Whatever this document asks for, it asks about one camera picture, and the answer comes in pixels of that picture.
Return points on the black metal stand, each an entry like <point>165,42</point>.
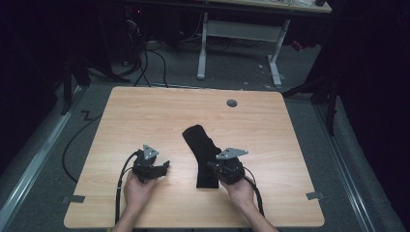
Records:
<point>332,106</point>
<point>67,87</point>

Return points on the metal floor rail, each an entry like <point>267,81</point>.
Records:
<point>32,164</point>
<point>346,170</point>

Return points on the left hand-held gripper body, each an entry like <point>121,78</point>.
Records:
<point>145,166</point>

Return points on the desk with white legs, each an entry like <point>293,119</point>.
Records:
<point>241,30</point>

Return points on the person's right hand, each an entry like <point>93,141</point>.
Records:
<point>241,193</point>

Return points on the black sock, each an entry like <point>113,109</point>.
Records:
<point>201,151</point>

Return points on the small red object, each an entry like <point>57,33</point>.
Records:
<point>297,45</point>

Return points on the grey tape piece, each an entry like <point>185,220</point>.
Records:
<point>75,198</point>
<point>314,195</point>

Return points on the person's left hand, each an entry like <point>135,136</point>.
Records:
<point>137,193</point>

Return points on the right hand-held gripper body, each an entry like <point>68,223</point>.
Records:
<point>230,169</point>

